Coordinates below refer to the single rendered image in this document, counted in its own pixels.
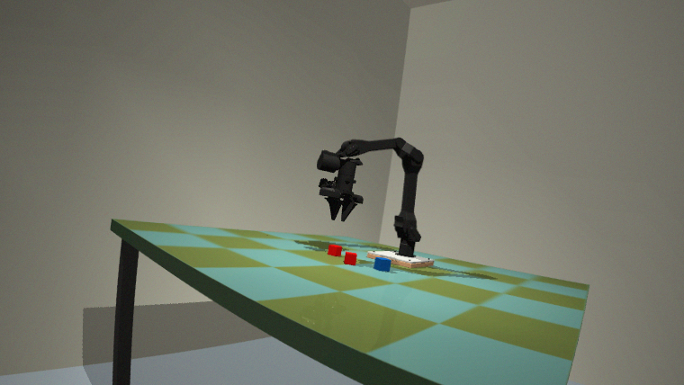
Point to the red cube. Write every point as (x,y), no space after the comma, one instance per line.
(334,250)
(350,258)

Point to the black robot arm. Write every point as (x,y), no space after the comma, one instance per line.
(405,224)

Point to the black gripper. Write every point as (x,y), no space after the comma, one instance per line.
(343,190)

